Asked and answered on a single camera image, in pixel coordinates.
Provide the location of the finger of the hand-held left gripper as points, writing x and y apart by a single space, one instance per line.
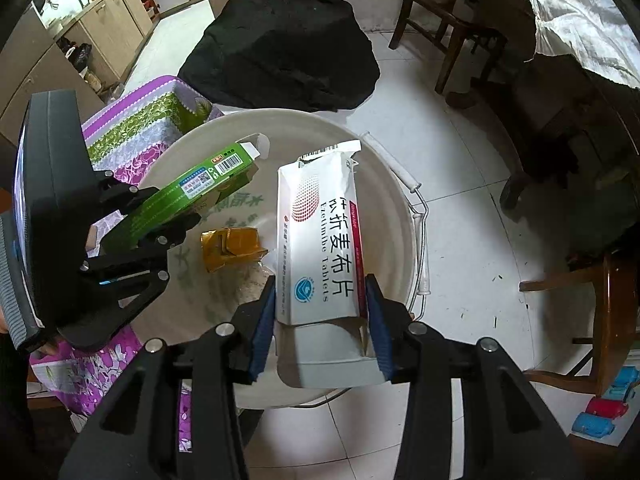
150 247
120 192

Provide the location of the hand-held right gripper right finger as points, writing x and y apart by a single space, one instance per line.
377 330

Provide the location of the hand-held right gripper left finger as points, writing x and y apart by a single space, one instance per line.
263 332

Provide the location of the green cardboard box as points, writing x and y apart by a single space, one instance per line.
185 195

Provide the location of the orange box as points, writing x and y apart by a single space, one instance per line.
230 247

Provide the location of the white medicine box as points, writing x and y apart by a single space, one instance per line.
320 240

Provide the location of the white plastic bucket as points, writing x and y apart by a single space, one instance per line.
390 220

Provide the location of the beige kitchen base cabinets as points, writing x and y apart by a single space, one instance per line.
115 25

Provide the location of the black bag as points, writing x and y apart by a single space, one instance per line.
280 45

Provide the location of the blue plastic toy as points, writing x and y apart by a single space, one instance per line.
624 382
592 425

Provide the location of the light wooden chair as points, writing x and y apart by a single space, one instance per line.
615 310

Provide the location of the dark wooden table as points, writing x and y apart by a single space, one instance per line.
565 125

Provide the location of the dark wooden chair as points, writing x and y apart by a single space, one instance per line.
450 5

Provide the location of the white cloth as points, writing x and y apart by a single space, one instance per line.
575 25

